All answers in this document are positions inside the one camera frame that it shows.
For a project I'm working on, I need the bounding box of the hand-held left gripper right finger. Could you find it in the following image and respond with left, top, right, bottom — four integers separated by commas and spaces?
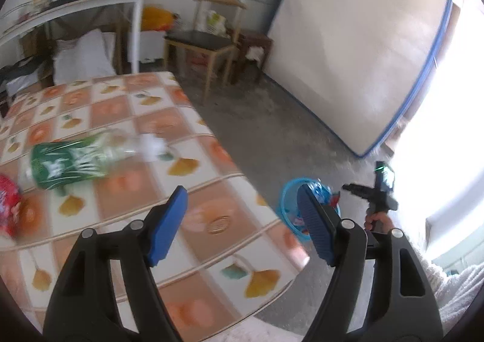
296, 183, 444, 342

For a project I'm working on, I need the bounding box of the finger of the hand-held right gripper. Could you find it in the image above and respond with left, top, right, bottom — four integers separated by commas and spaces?
342, 183, 375, 199

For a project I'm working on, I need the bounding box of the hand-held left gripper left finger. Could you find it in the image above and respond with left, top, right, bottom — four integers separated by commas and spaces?
42, 185, 189, 342

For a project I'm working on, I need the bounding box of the blue plastic mesh basket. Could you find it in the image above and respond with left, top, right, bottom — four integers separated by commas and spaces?
280, 177, 343, 240

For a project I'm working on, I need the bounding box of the green label plastic bottle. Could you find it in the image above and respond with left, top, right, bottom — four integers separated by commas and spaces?
21, 129, 169, 195

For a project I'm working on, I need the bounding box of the red snack packet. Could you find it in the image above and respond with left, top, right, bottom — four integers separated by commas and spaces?
0, 174, 22, 239

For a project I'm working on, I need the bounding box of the person's right hand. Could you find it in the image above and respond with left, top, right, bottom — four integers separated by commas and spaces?
364, 211, 394, 234

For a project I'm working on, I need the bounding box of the table with floral tablecloth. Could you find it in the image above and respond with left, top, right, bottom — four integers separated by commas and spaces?
0, 70, 311, 335

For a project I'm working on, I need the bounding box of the white mattress with blue edge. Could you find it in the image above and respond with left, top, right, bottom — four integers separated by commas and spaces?
263, 0, 454, 157

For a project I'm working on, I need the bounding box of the red and white plastic bag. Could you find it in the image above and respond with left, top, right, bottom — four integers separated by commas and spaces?
189, 51, 208, 70

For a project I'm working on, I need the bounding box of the dark wooden stool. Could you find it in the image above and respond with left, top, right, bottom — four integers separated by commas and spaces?
231, 29, 273, 85

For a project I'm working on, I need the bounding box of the wooden chair with dark seat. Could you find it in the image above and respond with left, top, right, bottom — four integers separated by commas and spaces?
163, 0, 248, 104

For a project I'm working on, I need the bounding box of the white sack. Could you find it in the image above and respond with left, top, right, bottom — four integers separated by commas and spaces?
52, 29, 116, 86

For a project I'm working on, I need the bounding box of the yellow plastic bag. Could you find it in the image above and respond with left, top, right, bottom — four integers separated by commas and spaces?
141, 5, 178, 32

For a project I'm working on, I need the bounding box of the white and green bag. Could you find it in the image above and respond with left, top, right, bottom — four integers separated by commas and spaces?
204, 11, 227, 34

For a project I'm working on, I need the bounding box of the black bag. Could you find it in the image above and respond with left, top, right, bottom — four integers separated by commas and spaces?
0, 57, 48, 87

